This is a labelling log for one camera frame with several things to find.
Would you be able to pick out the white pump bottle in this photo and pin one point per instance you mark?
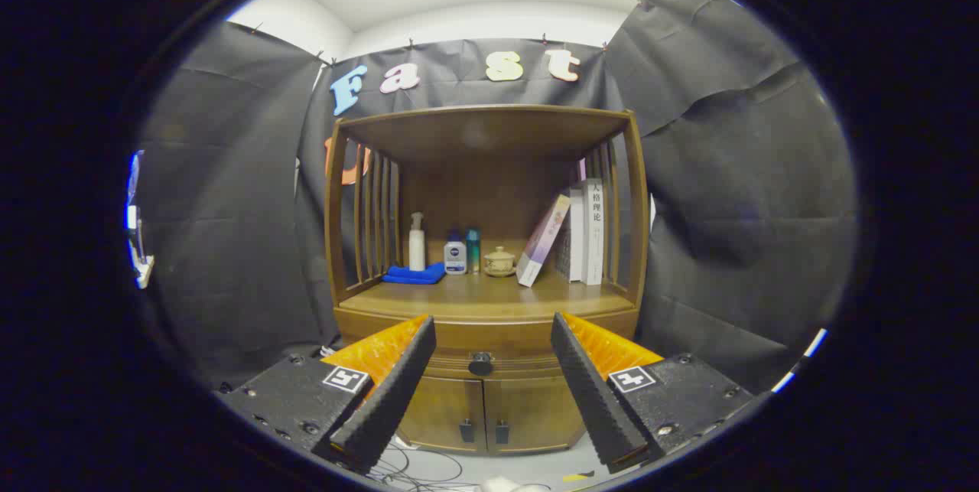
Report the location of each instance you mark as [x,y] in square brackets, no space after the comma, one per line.
[417,251]

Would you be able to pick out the wooden cabinet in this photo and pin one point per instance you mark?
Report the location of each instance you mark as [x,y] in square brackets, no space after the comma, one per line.
[489,140]

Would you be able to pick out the wooden drawer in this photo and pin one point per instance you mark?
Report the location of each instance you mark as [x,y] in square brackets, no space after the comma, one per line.
[497,335]

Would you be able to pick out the blue folded cloth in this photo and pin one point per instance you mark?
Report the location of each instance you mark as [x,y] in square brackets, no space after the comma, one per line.
[413,275]

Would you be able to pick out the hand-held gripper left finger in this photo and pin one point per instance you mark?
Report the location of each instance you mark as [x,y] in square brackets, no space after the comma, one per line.
[390,400]

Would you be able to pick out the black backdrop cloth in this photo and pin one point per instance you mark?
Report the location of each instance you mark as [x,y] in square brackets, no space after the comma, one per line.
[222,209]

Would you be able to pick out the plain white book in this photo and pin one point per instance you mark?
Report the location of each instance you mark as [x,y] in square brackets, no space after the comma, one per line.
[577,239]

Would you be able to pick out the white bottle blue cap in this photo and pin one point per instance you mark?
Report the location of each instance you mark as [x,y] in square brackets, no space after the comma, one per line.
[455,259]

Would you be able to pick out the teal bottle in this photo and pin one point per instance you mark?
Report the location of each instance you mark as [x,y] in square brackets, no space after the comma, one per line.
[473,255]

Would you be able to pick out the white book black lettering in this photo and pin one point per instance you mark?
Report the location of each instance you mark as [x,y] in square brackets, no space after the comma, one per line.
[594,247]

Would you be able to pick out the pink purple book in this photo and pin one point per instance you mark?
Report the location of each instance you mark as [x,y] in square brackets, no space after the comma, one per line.
[541,243]

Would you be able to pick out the beige lidded teacup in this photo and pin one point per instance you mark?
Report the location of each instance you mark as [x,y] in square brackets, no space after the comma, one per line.
[499,262]

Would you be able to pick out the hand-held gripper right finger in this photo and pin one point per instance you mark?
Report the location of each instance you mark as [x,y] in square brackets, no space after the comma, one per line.
[593,400]

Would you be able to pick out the wooden countertop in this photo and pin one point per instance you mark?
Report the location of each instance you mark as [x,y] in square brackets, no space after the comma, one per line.
[474,297]

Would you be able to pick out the black drawer knob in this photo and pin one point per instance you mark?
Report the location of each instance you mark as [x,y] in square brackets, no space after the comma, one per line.
[481,364]

